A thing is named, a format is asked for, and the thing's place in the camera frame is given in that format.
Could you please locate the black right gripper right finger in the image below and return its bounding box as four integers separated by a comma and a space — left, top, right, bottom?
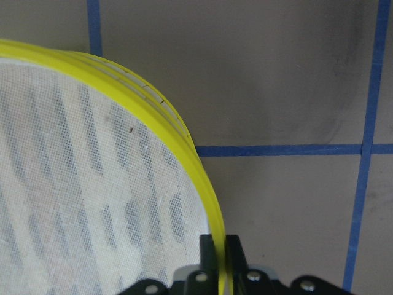
225, 235, 247, 273

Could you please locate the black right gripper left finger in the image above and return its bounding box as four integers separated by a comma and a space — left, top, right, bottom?
199, 234, 219, 273

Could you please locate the yellow bamboo steamer top layer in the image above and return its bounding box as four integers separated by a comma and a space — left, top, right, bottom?
1, 40, 227, 294

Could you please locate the yellow bamboo steamer layer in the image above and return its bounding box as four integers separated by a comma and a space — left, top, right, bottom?
1, 40, 227, 294
67, 51, 196, 151

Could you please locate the yellow bamboo steamer bottom layer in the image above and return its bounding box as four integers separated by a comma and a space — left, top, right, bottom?
67, 51, 196, 151

